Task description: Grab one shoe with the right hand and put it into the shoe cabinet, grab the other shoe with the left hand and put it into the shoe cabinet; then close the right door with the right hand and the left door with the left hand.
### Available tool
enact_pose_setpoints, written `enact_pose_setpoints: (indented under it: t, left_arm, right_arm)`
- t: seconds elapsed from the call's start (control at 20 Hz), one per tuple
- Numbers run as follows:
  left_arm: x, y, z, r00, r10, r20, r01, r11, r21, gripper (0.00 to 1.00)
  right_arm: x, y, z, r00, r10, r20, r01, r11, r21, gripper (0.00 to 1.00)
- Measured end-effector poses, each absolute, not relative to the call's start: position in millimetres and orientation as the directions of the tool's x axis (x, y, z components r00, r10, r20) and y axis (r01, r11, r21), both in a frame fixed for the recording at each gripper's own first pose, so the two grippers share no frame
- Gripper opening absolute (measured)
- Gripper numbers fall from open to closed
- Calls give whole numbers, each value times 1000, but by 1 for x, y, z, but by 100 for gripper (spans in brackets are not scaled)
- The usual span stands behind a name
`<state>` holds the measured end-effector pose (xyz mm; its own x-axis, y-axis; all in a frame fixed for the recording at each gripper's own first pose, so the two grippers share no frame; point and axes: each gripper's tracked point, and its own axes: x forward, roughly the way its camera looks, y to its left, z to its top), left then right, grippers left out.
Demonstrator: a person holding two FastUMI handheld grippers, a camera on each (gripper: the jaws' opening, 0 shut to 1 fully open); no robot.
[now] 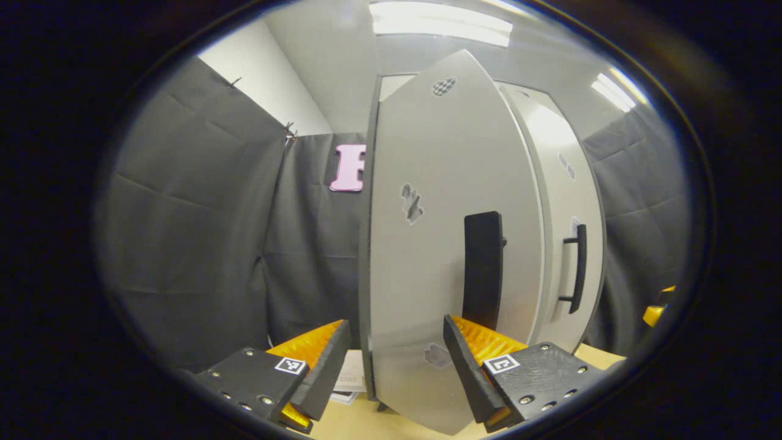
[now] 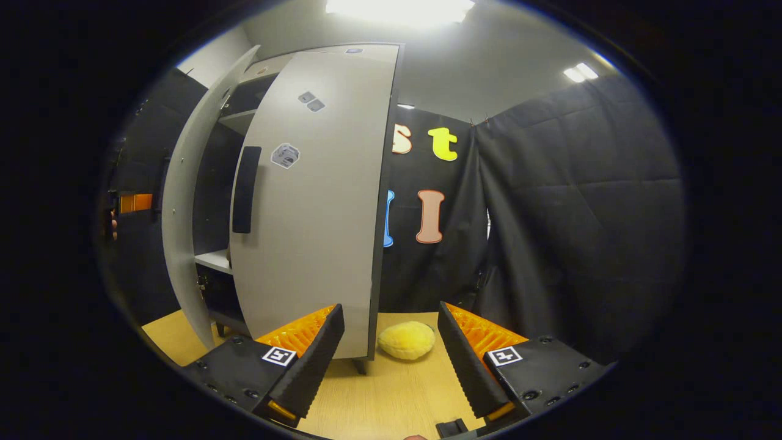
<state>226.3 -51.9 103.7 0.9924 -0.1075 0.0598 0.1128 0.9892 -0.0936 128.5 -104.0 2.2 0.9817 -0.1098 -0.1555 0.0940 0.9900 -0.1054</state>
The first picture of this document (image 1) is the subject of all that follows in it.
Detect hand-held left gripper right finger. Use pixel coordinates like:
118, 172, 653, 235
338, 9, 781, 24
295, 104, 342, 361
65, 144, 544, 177
443, 314, 605, 433

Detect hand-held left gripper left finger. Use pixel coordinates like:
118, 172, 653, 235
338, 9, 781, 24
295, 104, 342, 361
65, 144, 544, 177
194, 319, 353, 435

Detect white cabinet door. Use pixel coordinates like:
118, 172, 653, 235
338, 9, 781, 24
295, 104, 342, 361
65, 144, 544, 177
370, 49, 546, 436
498, 82, 607, 354

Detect white and grey shoe cabinet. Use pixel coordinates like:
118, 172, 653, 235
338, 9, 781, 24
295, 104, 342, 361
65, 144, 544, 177
357, 72, 607, 413

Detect white printed box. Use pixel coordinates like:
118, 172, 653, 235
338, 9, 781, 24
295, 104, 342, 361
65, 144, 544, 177
333, 350, 367, 405

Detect black backdrop cloth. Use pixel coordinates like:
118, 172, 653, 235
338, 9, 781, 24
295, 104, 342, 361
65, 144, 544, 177
98, 55, 694, 373

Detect small ceiling light panel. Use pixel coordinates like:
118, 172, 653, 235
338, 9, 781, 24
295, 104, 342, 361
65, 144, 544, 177
591, 66, 648, 112

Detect large ceiling light panel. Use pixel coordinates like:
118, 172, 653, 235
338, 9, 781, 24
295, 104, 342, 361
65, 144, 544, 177
368, 1, 514, 48

